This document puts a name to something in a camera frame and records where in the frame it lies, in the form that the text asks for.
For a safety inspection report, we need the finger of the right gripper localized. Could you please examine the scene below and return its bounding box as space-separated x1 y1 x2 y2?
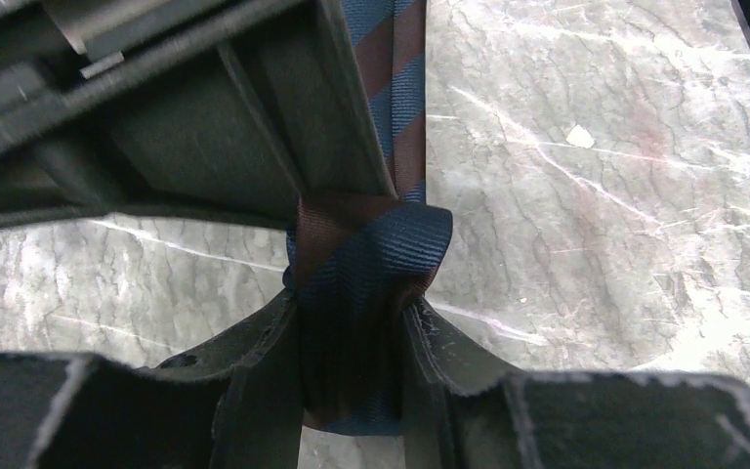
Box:
0 1 395 230

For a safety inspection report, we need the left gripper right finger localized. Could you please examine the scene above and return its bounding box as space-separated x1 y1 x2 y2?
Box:
402 302 750 468

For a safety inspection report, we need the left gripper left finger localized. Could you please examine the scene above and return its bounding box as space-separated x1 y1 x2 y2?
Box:
0 293 304 468

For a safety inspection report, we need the navy brown striped tie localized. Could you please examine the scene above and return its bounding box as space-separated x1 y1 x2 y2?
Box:
283 1 453 436

